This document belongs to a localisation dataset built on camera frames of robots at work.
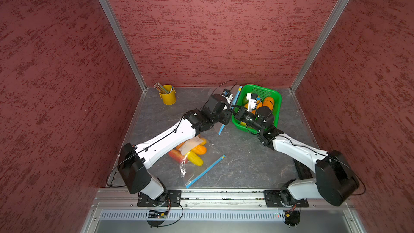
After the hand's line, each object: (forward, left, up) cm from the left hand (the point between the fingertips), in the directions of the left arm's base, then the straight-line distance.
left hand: (226, 113), depth 76 cm
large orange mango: (-10, +23, -15) cm, 30 cm away
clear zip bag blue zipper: (-23, +17, -17) cm, 33 cm away
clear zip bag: (+8, -4, +7) cm, 11 cm away
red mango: (-14, +26, -20) cm, 35 cm away
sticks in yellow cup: (+26, +40, -11) cm, 49 cm away
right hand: (+3, -1, -1) cm, 3 cm away
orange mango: (-11, +13, -18) cm, 25 cm away
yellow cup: (+25, +37, -19) cm, 48 cm away
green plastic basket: (+32, -28, -18) cm, 46 cm away
